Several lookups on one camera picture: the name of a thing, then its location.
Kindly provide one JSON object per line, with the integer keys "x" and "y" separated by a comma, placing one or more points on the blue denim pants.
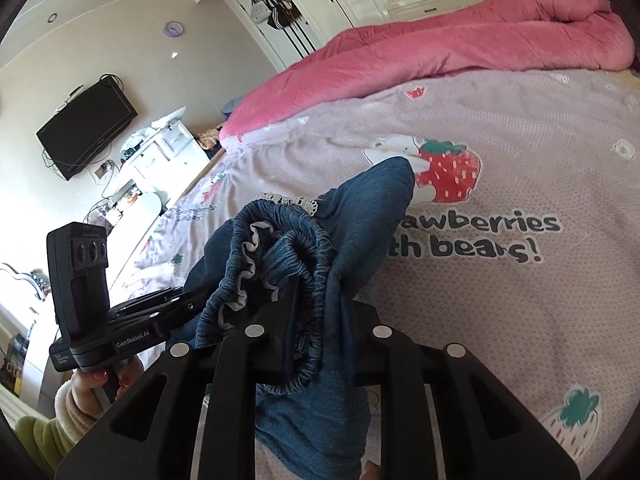
{"x": 360, "y": 210}

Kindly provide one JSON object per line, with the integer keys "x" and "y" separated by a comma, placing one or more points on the white dresser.
{"x": 160, "y": 160}

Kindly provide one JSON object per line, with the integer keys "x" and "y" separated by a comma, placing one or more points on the dark hanging bags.
{"x": 272, "y": 7}

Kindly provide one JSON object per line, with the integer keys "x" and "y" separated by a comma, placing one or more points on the pink strawberry printed bedsheet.
{"x": 500, "y": 310}

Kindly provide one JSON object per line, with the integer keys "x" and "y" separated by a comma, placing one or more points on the brown patterned cloth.
{"x": 207, "y": 137}

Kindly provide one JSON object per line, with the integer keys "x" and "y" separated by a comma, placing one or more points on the person's left hand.
{"x": 122, "y": 377}

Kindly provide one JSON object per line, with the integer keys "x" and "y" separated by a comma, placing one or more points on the cluttered side shelf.
{"x": 12, "y": 365}

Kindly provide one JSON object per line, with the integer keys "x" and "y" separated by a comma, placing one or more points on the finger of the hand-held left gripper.
{"x": 165, "y": 302}

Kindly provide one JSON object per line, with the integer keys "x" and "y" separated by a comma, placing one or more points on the pink quilt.
{"x": 400, "y": 50}

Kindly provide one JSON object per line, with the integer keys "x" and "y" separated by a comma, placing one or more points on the black wall television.
{"x": 85, "y": 130}

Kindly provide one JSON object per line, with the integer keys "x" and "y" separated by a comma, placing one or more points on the round ceiling light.
{"x": 53, "y": 18}

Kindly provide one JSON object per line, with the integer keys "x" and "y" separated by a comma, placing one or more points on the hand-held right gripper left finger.
{"x": 267, "y": 332}

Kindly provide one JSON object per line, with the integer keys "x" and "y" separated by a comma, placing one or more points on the wall power outlet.
{"x": 103, "y": 170}

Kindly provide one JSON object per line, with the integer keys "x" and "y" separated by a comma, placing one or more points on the purple wall clock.
{"x": 173, "y": 29}

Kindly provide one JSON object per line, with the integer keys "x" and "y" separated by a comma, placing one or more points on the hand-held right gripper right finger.
{"x": 365, "y": 332}

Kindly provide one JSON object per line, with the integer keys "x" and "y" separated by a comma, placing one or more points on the person's left forearm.
{"x": 75, "y": 412}

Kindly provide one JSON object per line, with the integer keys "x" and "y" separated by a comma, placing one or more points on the white bed footboard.
{"x": 145, "y": 210}

